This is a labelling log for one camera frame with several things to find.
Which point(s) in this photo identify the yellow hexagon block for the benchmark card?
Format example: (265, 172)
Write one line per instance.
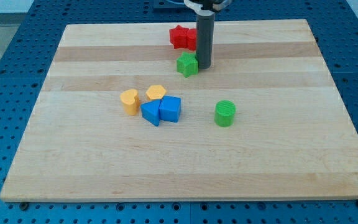
(155, 92)

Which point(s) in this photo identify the green star block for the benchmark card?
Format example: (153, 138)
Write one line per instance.
(187, 64)

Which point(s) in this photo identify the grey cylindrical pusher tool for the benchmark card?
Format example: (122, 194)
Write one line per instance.
(204, 40)

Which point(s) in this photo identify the red star block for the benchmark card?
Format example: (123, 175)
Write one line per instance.
(178, 37)

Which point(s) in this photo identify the yellow heart block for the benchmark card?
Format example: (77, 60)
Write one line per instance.
(130, 101)

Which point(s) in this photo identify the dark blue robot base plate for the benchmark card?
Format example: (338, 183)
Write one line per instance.
(166, 5)

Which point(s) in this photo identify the blue triangle block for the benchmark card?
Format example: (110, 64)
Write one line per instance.
(150, 111)

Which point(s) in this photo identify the blue pentagon block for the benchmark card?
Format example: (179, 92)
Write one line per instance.
(170, 109)

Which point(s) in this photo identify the red block behind pusher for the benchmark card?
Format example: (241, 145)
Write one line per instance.
(191, 36)

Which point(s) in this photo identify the green cylinder block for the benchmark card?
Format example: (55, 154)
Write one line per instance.
(224, 113)

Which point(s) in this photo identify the wooden board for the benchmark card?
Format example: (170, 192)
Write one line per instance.
(291, 139)

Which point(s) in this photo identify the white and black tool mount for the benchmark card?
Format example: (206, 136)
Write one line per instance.
(207, 7)

